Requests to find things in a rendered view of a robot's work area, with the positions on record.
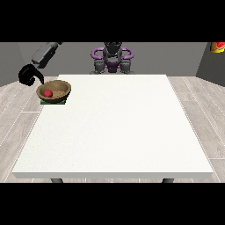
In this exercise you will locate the dark table leg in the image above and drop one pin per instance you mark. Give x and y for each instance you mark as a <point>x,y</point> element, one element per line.
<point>168,180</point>
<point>56,180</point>

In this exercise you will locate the small red ball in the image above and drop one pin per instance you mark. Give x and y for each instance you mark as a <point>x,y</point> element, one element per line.
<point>48,93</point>

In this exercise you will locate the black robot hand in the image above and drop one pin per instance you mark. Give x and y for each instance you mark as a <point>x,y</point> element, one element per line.
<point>27,75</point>

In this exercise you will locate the grey robot trunk purple rings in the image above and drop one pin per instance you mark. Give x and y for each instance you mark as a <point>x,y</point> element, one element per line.
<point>112,60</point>

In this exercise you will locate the brown wooden bowl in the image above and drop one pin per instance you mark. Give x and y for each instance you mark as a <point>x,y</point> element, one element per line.
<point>54,91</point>

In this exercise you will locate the green square pad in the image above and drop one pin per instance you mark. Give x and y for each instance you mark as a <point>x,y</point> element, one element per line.
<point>60,102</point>

